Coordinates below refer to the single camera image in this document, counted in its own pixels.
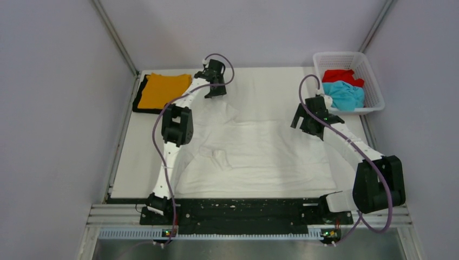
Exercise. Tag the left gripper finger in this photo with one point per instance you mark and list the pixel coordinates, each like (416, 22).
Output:
(220, 90)
(210, 94)

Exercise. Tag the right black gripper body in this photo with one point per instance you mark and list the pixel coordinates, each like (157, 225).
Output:
(306, 125)

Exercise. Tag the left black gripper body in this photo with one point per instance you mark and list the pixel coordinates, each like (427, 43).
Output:
(220, 81)

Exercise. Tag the white t shirt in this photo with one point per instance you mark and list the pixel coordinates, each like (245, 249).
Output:
(247, 148)

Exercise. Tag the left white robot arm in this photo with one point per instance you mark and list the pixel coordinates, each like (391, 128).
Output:
(176, 121)

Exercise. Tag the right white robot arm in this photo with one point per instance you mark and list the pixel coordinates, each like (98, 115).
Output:
(379, 181)

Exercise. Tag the teal t shirt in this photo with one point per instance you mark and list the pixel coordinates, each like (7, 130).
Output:
(345, 97)

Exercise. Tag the red t shirt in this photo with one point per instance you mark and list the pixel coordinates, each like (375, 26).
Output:
(342, 75)

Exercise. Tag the folded orange t shirt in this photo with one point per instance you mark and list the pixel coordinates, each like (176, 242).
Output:
(163, 91)

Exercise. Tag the folded black t shirt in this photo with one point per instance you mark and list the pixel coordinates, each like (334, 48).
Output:
(138, 104)

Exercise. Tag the white slotted cable duct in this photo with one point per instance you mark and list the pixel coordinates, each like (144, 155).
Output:
(158, 233)

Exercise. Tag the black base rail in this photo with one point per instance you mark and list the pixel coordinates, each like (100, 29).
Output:
(284, 216)

